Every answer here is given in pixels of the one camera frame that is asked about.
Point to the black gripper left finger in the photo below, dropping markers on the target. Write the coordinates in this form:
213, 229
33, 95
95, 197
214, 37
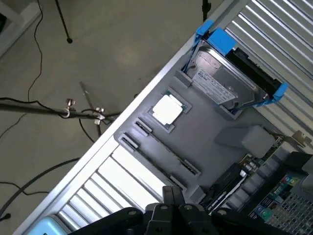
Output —
132, 220

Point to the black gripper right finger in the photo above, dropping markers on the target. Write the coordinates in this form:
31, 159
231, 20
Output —
190, 220

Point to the black graphics card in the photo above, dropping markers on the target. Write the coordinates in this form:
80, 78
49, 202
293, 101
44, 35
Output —
227, 183

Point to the light blue box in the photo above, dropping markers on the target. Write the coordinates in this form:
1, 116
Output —
47, 226

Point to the grey motherboard mock-up tray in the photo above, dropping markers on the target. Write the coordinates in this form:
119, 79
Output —
205, 132

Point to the black open PC case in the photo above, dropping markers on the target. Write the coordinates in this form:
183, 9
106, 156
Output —
283, 195

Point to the silver CPU chip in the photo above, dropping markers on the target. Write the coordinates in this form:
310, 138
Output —
168, 109

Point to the black tripod with clamps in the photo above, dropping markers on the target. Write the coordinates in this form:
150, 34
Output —
44, 110

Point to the silver hard disk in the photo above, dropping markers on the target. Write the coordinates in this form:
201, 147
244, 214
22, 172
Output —
220, 78

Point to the black disk drive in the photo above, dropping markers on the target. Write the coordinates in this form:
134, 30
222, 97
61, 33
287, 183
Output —
254, 68

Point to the blue disk caddy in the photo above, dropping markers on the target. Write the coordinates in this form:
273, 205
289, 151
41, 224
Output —
223, 40

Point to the black stand leg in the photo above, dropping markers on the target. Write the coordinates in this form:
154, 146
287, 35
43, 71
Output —
206, 8
63, 22

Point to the white furniture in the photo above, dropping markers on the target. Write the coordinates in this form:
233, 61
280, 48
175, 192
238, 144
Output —
13, 22

